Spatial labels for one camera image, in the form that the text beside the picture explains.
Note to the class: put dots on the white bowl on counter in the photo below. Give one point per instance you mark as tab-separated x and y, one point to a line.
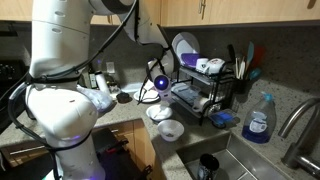
159	112

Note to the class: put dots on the small white bowl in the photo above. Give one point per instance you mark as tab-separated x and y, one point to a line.
170	128

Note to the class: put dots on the purple bowl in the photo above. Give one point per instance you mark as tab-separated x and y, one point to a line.
190	59

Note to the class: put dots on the blue dish soap bottle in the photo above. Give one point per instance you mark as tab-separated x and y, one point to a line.
258	126

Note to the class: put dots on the flat white plate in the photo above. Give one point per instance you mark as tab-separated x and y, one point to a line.
150	97

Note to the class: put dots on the pale plastic lid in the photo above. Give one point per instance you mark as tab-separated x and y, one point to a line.
178	86

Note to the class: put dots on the white flat tray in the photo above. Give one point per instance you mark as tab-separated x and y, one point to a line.
131	87

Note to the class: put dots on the grey drip tray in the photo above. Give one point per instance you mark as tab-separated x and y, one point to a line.
186	105

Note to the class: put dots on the small black lid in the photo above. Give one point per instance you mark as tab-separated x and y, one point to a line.
123	97

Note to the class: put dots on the plain white mug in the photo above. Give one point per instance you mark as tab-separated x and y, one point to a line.
201	103
202	64

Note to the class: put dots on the wooden base cabinet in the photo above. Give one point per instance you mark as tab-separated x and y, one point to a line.
133	133

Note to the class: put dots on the large white dinner plate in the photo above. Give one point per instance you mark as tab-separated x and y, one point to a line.
183	43

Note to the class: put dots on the clear plastic bag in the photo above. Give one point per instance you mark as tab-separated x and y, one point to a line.
103	100

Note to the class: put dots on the white bottle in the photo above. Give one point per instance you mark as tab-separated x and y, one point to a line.
101	83

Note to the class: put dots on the white mug red print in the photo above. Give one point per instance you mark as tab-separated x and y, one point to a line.
216	65

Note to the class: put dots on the blue sponge in holder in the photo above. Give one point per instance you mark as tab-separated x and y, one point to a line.
222	117

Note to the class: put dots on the dark glass bottle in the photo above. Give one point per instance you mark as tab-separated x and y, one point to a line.
92	80

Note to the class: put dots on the black spatula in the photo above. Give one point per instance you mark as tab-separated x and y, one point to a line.
231	51

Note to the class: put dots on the black robot stand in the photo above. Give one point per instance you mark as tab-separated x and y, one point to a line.
113	156

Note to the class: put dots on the black utensil holder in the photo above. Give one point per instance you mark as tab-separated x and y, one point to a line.
242	86

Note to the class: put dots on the white utensil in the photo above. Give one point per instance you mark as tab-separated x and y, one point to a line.
242	68

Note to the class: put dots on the black cup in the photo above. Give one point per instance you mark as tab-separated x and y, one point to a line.
208	165

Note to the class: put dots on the small teal spoon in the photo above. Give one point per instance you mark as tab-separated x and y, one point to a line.
256	73

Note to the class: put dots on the teal spatula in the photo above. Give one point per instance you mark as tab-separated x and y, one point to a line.
250	51

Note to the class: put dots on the red spatula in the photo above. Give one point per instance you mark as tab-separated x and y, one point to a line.
258	55

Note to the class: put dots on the stainless steel sink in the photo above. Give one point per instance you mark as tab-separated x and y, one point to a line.
240	160

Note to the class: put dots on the black stove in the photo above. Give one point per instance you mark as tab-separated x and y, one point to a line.
10	71

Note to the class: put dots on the steel kitchen faucet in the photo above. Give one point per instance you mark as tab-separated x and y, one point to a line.
296	160

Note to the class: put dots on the white wall outlet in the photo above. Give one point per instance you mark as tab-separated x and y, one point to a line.
110	67

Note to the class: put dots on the wooden wall cabinets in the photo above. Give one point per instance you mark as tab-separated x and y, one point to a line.
233	11

